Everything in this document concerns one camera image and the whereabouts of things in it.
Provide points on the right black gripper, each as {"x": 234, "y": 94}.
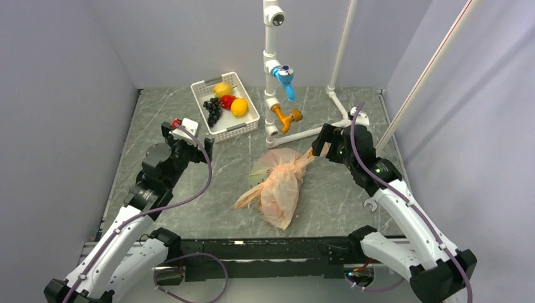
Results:
{"x": 329, "y": 134}

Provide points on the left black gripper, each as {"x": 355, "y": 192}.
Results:
{"x": 198, "y": 154}

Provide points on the orange translucent plastic bag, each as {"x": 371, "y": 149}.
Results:
{"x": 275, "y": 181}

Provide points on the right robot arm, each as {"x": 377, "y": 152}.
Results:
{"x": 435, "y": 267}

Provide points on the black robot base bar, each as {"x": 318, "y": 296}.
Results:
{"x": 207, "y": 259}

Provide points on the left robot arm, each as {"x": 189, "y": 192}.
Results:
{"x": 108, "y": 273}

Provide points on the dark fake grape bunch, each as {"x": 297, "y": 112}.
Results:
{"x": 213, "y": 106}

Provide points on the red fake pepper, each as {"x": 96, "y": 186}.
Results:
{"x": 226, "y": 101}

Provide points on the orange fake orange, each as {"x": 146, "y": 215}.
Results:
{"x": 239, "y": 107}

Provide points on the yellow fake lemon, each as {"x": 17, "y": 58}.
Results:
{"x": 222, "y": 89}

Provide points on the orange plastic faucet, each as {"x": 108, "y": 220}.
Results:
{"x": 286, "y": 120}

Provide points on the white plastic basket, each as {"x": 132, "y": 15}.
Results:
{"x": 228, "y": 126}

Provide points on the blue plastic faucet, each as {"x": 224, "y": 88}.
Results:
{"x": 285, "y": 74}

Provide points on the silver wrench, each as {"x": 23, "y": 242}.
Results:
{"x": 371, "y": 204}

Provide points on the white diagonal pole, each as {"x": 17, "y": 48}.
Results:
{"x": 403, "y": 110}

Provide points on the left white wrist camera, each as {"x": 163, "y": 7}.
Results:
{"x": 184, "y": 129}

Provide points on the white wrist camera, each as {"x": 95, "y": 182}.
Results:
{"x": 184, "y": 129}
{"x": 361, "y": 117}

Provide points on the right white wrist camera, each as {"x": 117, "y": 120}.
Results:
{"x": 361, "y": 117}

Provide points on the white pvc pipe frame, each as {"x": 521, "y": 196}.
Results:
{"x": 276, "y": 122}

